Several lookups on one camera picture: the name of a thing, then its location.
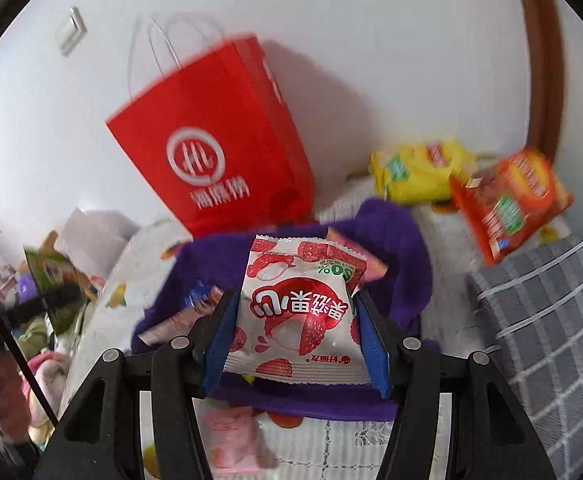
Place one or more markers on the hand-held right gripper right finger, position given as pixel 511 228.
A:
pixel 374 355

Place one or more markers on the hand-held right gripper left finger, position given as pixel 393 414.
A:
pixel 221 350

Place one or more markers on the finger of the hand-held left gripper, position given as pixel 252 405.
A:
pixel 46 305

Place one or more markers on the white red fruit snack packet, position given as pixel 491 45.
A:
pixel 291 310

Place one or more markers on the red paper bag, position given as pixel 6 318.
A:
pixel 211 125

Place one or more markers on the green box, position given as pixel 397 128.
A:
pixel 46 270

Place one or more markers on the pink and blue snack packet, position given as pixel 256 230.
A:
pixel 196 305

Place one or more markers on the pink plush toy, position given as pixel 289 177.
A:
pixel 46 370

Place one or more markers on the white paper sheet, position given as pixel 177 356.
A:
pixel 96 240

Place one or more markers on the pink panda snack packet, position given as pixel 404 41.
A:
pixel 366 267

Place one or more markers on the pale pink snack packet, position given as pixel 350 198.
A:
pixel 236 440

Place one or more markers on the purple towel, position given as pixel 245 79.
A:
pixel 391 260

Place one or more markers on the fruit print tablecloth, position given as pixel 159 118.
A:
pixel 321 445

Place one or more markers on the grey checked cloth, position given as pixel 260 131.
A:
pixel 546 320

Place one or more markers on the yellow chips bag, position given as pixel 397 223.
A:
pixel 421 170

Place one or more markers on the orange chips bag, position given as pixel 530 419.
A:
pixel 511 205

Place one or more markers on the white wall switch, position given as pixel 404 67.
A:
pixel 71 32

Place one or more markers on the brown wooden door frame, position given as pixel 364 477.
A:
pixel 541 85

